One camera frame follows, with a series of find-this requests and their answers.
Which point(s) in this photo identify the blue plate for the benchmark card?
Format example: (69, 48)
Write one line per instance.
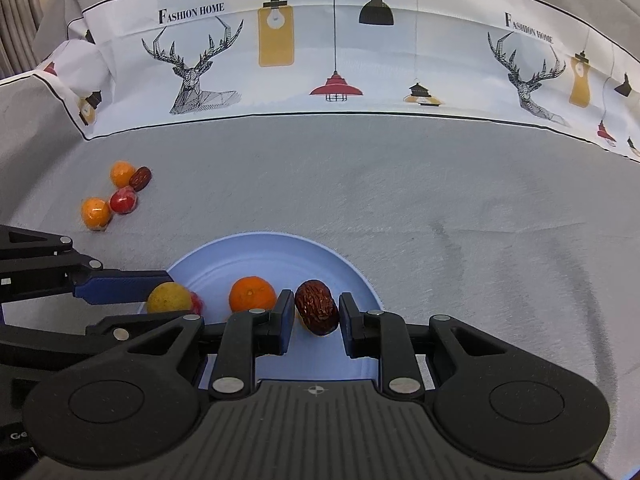
(280, 260)

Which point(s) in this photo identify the dark red date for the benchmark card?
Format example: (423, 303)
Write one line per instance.
(316, 307)
(140, 178)

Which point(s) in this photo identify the orange mandarin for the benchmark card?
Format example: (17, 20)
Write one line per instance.
(252, 294)

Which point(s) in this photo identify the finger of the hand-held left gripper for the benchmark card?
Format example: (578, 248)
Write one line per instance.
(115, 332)
(120, 286)

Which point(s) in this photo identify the small red fruit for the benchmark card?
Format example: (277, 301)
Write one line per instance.
(196, 303)
(123, 200)

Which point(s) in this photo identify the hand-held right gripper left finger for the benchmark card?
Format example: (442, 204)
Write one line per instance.
(286, 321)

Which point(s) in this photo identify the grey curtain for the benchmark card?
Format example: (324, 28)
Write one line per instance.
(15, 10)

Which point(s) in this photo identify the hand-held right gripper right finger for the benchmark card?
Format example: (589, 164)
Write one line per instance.
(348, 325)

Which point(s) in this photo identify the deer and lamp printed cloth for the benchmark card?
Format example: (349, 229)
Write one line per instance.
(375, 60)

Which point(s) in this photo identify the yellow round fruit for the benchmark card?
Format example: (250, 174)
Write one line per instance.
(169, 298)

